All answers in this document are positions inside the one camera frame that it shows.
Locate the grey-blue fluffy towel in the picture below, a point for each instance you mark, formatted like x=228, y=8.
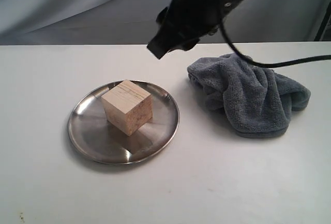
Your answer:
x=257, y=102

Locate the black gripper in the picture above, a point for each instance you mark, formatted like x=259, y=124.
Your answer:
x=182, y=23

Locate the dark vertical stand post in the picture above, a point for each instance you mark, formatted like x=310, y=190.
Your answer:
x=323, y=33

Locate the round stainless steel plate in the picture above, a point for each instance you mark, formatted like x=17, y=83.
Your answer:
x=98, y=140

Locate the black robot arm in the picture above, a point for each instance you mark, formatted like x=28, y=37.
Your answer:
x=184, y=22

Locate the light wooden cube block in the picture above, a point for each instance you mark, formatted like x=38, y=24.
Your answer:
x=127, y=106

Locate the grey fabric backdrop curtain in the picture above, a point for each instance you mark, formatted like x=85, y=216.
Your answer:
x=133, y=21

